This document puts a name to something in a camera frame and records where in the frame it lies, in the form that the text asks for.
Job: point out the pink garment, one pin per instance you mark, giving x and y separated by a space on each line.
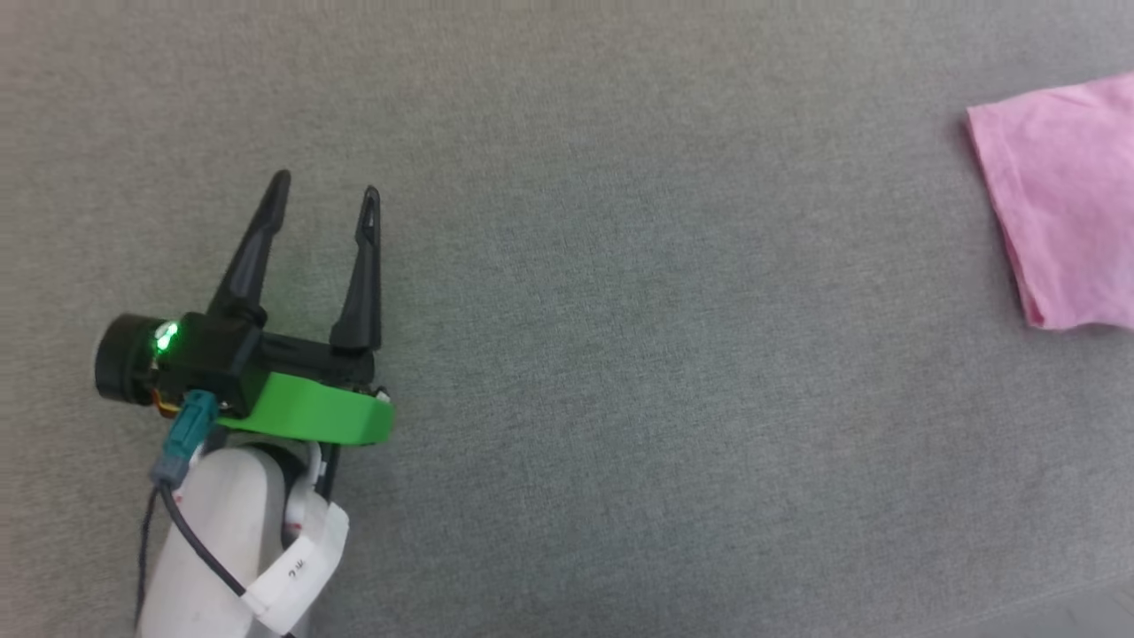
1063 195

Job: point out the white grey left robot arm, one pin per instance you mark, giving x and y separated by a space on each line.
221 532

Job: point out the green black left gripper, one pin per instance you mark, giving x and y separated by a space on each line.
310 412

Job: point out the white paper label tag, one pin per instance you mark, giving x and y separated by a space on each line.
306 558

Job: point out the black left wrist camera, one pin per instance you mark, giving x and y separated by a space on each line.
204 354

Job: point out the grey fabric table cover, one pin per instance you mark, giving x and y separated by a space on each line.
620 354

